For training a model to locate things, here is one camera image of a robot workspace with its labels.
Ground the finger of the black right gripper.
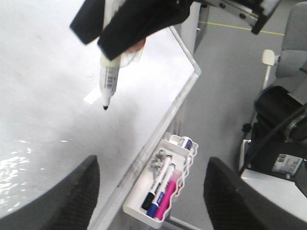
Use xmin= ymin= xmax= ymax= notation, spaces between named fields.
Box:
xmin=70 ymin=0 xmax=105 ymax=45
xmin=97 ymin=0 xmax=191 ymax=60

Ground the metal other-arm gripper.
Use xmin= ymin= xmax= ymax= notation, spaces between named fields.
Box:
xmin=199 ymin=0 xmax=281 ymax=35

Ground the grey office chair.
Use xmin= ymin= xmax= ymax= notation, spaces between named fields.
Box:
xmin=261 ymin=1 xmax=307 ymax=91

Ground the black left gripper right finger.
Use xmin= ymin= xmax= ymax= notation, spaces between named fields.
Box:
xmin=203 ymin=157 xmax=307 ymax=230

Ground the white marker tray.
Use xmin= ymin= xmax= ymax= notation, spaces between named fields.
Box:
xmin=123 ymin=134 xmax=198 ymax=229

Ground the white black-tip whiteboard marker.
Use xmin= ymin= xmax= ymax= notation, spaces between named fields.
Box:
xmin=98 ymin=0 xmax=147 ymax=112

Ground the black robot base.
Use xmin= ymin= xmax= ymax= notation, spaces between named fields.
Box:
xmin=239 ymin=86 xmax=307 ymax=194

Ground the white whiteboard with aluminium frame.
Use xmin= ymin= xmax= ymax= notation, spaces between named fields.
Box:
xmin=0 ymin=0 xmax=201 ymax=230

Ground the black capped marker in tray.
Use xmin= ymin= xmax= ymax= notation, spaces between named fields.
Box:
xmin=142 ymin=154 xmax=172 ymax=210

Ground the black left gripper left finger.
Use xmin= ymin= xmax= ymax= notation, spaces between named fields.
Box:
xmin=0 ymin=155 xmax=100 ymax=230

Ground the pink highlighter in tray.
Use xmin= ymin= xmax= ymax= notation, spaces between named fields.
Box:
xmin=154 ymin=170 xmax=182 ymax=220

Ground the white blue-label bottle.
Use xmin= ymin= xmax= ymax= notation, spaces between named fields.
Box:
xmin=177 ymin=136 xmax=193 ymax=150

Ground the blue capped marker in tray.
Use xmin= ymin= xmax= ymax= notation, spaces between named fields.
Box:
xmin=146 ymin=163 xmax=176 ymax=218

